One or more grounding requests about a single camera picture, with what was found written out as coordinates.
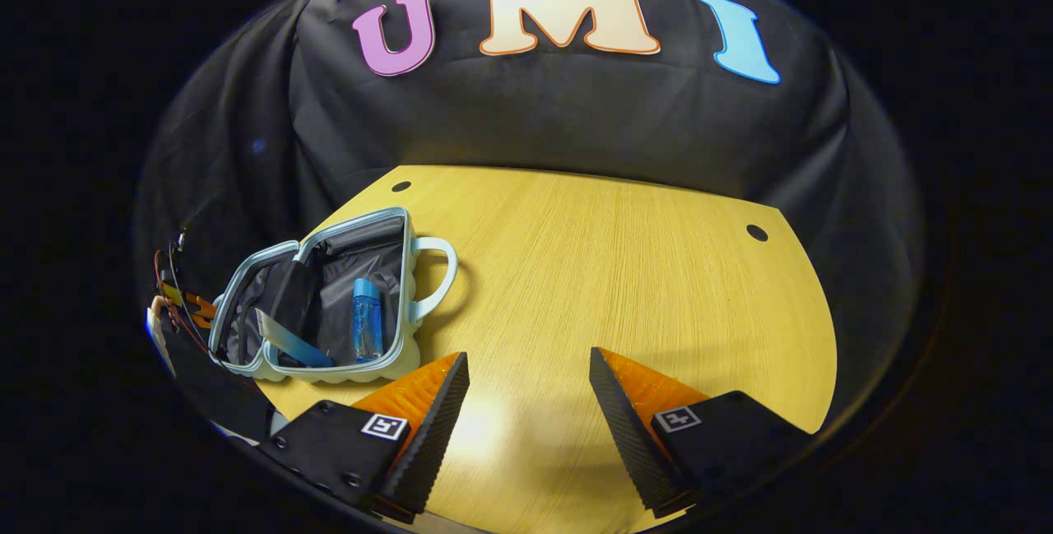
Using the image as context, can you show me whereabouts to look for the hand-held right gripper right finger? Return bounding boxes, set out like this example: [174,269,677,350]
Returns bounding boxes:
[588,346,817,519]

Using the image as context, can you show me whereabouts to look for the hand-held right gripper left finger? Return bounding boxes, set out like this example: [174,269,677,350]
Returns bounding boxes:
[257,351,471,520]

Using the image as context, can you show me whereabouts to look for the teal skin care tube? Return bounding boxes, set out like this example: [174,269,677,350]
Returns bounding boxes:
[253,308,336,369]

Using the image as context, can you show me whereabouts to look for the blue capped clear bottle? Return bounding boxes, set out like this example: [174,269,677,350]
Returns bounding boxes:
[352,277,385,364]

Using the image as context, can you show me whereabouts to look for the light blue small suitcase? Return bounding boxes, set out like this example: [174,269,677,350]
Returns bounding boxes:
[207,207,459,385]

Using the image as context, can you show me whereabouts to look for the black backdrop cloth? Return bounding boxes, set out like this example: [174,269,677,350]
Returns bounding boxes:
[136,0,924,421]

